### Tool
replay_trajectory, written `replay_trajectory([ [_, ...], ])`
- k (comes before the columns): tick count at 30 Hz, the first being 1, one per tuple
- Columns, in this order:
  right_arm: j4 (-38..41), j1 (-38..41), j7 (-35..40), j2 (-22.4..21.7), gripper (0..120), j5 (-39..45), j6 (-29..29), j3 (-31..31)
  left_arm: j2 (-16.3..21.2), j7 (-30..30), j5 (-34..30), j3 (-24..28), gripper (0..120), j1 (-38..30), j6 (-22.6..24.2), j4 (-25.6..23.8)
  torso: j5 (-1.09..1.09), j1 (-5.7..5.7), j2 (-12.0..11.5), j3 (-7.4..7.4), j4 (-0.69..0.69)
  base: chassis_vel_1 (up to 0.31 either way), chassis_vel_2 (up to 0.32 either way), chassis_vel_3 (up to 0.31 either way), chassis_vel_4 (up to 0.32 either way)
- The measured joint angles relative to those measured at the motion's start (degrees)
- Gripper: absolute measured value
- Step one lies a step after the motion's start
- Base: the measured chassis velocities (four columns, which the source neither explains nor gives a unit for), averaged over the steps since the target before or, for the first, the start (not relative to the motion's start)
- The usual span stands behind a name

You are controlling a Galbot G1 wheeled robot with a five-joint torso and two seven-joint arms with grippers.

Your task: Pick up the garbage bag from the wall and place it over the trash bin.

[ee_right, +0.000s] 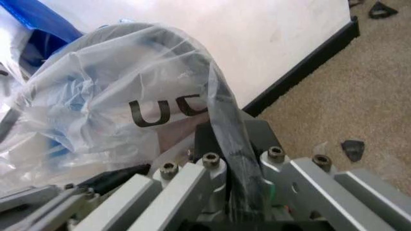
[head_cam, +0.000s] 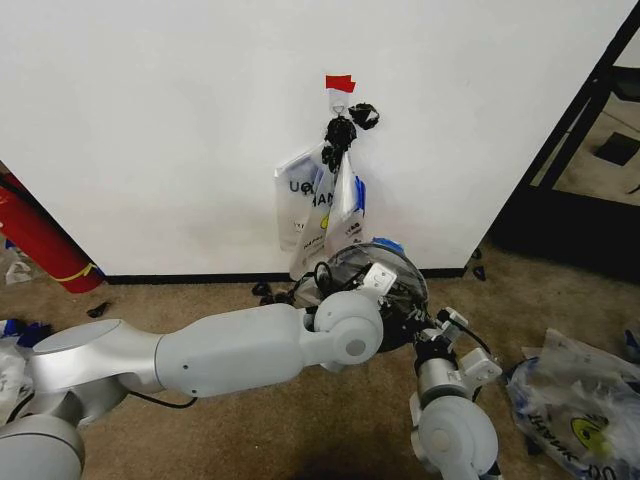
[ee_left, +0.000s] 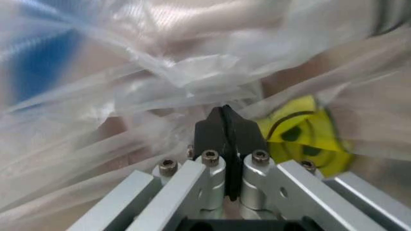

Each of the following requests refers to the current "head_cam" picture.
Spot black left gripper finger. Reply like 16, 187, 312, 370
407, 306, 441, 337

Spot clear printed garbage bag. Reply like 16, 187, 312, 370
288, 159, 351, 281

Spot white blue-edged garbage bag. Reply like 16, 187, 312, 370
333, 153, 370, 247

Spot white printed garbage bag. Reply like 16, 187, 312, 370
272, 143, 331, 253

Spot crumpled smiley plastic bag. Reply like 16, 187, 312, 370
503, 327, 640, 475

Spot small crumpled plastic bag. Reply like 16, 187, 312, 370
3, 248, 32, 286

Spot crumpled white plastic bag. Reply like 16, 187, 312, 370
0, 338, 35, 419

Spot black tie bundle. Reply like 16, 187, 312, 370
321, 101, 384, 169

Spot red tape strip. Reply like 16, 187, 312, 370
324, 74, 358, 96

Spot black flat pad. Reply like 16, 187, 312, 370
594, 131, 635, 165

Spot red cylinder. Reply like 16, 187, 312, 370
0, 171, 105, 296

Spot blue plastic scraps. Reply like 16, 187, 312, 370
0, 317, 53, 348

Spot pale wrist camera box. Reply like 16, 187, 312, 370
436, 308, 469, 342

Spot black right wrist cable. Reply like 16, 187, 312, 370
462, 324, 503, 364

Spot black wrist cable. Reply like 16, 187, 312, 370
462, 324, 503, 364
292, 263, 346, 306

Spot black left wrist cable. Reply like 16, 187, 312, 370
292, 263, 346, 306

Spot black metal frame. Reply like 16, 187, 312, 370
486, 0, 640, 274

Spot white wall hook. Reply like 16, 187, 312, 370
327, 88, 352, 115

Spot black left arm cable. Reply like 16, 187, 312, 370
130, 390, 197, 410

